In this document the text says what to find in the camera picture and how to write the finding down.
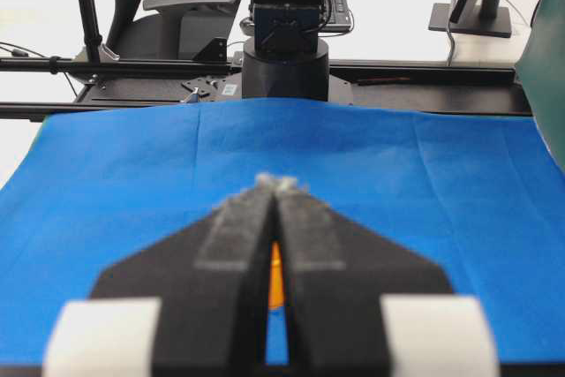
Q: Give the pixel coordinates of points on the green backdrop board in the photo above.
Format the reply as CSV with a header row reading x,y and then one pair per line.
x,y
541,70

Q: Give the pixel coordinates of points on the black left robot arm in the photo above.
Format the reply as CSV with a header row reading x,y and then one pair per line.
x,y
285,57

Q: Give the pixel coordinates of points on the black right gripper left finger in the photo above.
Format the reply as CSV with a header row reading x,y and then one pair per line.
x,y
192,304

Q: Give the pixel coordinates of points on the orange plastic cup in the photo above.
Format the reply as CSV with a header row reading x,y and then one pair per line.
x,y
276,290

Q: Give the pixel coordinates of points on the blue table cloth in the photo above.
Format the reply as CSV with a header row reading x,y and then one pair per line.
x,y
480,195

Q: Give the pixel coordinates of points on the black office chair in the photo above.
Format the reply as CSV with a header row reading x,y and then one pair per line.
x,y
168,29

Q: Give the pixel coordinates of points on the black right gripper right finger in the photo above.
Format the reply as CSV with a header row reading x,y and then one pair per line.
x,y
359,304

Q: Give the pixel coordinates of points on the black metal frame rail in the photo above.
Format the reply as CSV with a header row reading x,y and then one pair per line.
x,y
116,83

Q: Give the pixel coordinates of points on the black computer keyboard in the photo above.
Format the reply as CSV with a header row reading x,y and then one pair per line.
x,y
340,21

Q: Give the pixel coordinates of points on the black monitor stand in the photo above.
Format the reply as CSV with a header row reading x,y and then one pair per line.
x,y
478,17

